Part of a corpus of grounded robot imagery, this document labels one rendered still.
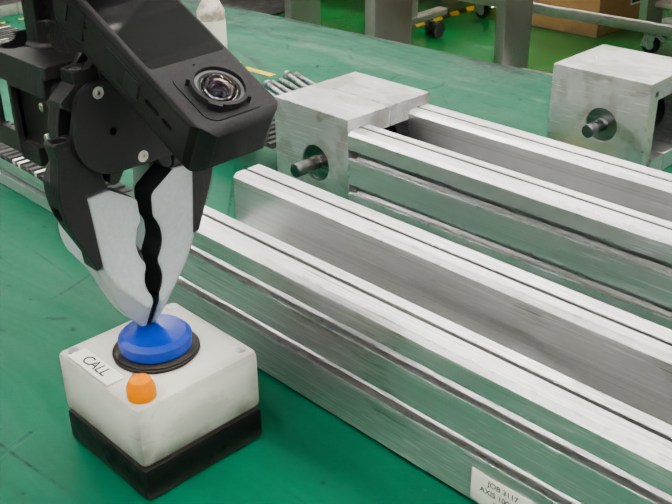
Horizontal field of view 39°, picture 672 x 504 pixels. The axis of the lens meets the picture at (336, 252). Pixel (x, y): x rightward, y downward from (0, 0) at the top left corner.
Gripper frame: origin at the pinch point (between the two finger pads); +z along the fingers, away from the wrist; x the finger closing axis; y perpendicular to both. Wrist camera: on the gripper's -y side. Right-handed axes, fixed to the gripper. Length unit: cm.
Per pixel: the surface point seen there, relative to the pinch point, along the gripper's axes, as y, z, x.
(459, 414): -15.1, 3.4, -7.9
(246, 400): -4.2, 5.5, -2.8
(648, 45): 152, 83, -349
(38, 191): 35.8, 7.8, -11.6
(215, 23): 60, 4, -51
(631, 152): 0, 6, -51
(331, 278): -4.5, 0.1, -9.2
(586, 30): 187, 84, -357
